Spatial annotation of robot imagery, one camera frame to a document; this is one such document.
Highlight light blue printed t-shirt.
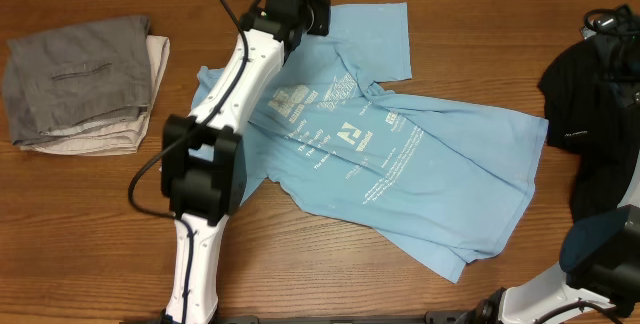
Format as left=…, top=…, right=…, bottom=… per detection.
left=189, top=2, right=550, bottom=284

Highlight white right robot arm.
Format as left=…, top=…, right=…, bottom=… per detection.
left=425, top=4, right=639, bottom=323

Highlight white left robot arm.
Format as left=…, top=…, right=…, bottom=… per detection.
left=160, top=0, right=331, bottom=323

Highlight black garment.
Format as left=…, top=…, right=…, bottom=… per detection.
left=538, top=36, right=639, bottom=222

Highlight folded grey trousers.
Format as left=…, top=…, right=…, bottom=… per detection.
left=2, top=15, right=152, bottom=145

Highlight folded beige garment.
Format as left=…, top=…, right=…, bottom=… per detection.
left=20, top=35, right=170, bottom=156

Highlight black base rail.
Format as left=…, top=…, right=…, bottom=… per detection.
left=119, top=308, right=501, bottom=324

